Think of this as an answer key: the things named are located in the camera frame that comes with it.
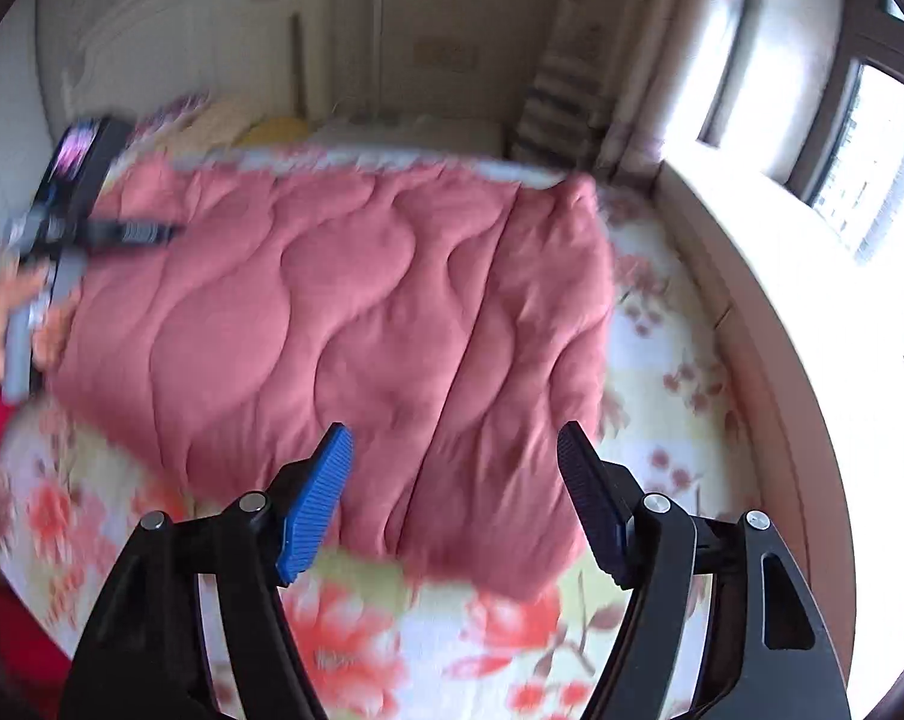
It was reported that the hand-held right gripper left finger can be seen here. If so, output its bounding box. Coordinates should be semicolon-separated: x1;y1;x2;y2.
60;422;355;720

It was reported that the floral bed sheet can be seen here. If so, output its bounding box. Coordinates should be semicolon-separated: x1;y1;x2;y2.
0;141;807;720

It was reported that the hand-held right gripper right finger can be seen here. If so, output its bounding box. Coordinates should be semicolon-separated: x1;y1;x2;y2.
557;420;852;720

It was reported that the white wooden headboard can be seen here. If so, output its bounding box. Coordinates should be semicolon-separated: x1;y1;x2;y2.
60;0;327;122

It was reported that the wooden window ledge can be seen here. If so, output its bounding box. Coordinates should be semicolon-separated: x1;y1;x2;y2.
656;141;904;567

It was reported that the white wardrobe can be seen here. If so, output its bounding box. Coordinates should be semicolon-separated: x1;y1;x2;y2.
0;15;72;260

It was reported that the pink quilted jacket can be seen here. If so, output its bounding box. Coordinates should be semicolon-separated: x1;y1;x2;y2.
47;160;619;606

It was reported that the printed curtain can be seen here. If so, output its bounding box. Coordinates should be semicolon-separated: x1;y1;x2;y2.
510;0;769;182

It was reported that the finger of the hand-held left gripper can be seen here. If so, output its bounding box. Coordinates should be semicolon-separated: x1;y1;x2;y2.
84;217;185;250

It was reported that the cream pillow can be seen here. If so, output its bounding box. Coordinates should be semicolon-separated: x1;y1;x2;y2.
188;100;267;145

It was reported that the dark framed window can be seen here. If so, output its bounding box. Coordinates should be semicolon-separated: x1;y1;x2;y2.
698;0;904;265

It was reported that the yellow pillow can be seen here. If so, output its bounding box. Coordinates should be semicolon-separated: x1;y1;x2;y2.
240;115;312;149

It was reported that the patterned pillow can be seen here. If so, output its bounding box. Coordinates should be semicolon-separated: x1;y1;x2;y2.
138;92;214;130

